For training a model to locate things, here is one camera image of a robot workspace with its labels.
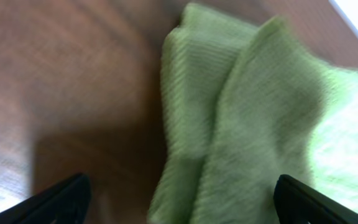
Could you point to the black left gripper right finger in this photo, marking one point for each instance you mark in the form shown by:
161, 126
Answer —
297, 203

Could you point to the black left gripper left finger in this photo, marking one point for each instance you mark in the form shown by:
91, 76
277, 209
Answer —
66, 202

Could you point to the green microfiber cloth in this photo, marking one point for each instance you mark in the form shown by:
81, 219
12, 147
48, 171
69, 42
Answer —
243, 104

